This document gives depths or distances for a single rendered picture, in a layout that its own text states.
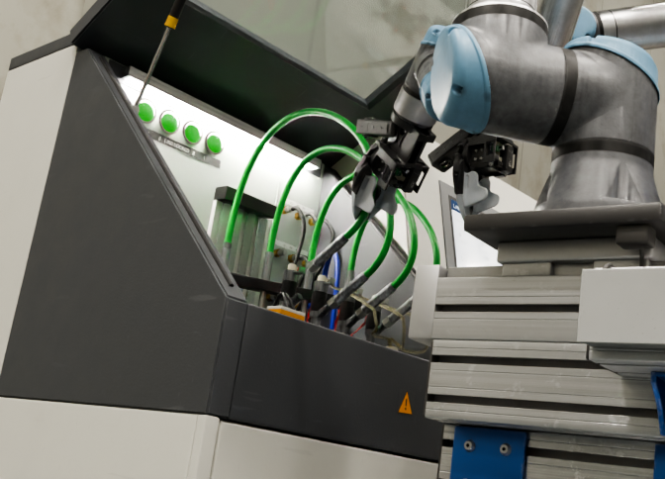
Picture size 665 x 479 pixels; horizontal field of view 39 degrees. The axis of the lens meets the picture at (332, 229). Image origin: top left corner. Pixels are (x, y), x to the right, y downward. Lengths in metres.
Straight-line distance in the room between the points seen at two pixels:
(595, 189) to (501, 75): 0.16
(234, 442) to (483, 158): 0.66
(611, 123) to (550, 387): 0.30
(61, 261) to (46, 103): 0.38
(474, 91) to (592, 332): 0.33
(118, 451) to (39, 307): 0.38
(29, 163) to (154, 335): 0.61
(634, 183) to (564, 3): 0.40
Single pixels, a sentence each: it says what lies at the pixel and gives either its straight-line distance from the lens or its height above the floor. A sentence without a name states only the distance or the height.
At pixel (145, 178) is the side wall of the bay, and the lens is 1.52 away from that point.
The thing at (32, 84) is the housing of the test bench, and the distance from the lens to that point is 2.00.
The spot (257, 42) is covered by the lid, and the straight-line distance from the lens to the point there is 1.94.
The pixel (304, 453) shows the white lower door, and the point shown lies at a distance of 1.38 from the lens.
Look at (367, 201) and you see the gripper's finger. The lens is 1.59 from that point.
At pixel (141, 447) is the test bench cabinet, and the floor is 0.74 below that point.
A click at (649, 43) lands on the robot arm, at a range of 1.67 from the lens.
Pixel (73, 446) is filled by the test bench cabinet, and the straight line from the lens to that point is 1.50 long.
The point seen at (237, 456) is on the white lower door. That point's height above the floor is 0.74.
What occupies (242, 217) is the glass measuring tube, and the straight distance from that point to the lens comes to 2.01.
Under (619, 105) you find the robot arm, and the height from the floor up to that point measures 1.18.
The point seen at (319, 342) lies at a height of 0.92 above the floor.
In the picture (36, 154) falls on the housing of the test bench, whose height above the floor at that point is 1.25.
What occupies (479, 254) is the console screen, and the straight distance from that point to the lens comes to 2.25.
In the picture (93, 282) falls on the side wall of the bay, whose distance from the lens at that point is 1.56.
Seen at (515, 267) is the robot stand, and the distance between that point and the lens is 1.07.
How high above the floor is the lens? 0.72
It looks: 15 degrees up
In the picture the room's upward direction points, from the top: 8 degrees clockwise
